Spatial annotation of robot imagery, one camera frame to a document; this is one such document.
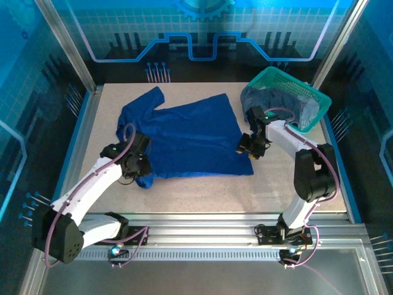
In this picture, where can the royal blue t-shirt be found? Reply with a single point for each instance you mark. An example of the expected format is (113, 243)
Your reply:
(196, 138)

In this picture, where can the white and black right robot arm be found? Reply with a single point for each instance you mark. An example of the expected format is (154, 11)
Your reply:
(285, 135)

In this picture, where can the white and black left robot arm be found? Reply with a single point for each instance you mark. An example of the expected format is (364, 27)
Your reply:
(92, 178)

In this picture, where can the grey-blue t-shirt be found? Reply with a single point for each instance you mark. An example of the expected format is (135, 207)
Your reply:
(276, 98)

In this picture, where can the light grey garment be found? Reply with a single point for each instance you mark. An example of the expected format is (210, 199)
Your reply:
(308, 110)

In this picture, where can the blue table edge strip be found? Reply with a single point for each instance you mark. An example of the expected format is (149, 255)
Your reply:
(350, 199)
(73, 138)

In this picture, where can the teal plastic basket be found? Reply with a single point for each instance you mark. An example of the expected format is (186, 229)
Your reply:
(285, 81)

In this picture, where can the grey lower panel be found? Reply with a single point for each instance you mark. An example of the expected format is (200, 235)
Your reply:
(199, 279)

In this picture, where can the aluminium table side rail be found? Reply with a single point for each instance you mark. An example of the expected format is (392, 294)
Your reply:
(83, 138)

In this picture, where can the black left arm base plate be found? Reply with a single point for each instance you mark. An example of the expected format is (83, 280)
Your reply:
(135, 233)

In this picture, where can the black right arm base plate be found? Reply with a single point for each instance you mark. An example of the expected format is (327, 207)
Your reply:
(267, 236)

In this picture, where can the aluminium mounting rail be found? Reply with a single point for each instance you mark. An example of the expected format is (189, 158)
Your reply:
(199, 230)

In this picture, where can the aluminium frame post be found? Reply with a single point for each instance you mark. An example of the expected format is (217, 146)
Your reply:
(64, 40)
(340, 40)

